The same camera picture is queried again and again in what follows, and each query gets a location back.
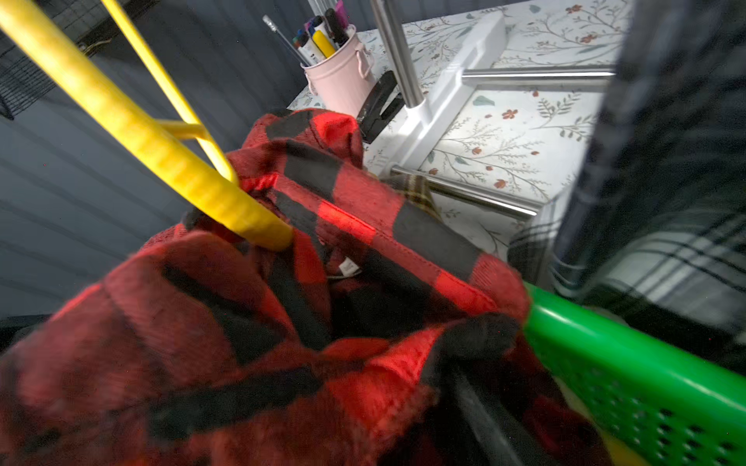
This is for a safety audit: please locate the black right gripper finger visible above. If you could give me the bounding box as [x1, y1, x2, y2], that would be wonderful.
[449, 367, 558, 465]

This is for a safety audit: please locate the grey plaid long-sleeve shirt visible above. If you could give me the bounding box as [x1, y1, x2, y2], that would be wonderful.
[508, 1, 745, 374]

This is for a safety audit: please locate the red black plaid shirt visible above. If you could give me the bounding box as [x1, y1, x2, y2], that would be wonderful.
[1, 110, 611, 465]

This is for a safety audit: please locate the yellow plastic hanger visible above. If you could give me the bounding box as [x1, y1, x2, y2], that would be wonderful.
[0, 0, 295, 252]

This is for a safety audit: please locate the yellow plaid long-sleeve shirt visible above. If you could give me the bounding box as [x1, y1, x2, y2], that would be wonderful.
[383, 174, 442, 221]

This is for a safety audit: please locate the green perforated plastic tray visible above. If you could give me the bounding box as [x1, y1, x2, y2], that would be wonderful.
[525, 285, 745, 465]

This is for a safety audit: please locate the floral table mat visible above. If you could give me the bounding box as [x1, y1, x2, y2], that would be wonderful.
[288, 0, 636, 263]

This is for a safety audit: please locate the steel clothes rack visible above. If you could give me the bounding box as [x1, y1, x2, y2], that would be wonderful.
[365, 1, 633, 217]

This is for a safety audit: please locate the black stapler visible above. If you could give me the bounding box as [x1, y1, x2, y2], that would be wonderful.
[357, 70, 404, 144]

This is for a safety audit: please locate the pink pen cup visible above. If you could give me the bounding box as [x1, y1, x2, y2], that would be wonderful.
[303, 24, 377, 118]

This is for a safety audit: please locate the black wire wall basket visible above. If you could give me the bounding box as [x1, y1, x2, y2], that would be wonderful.
[1, 1, 157, 124]

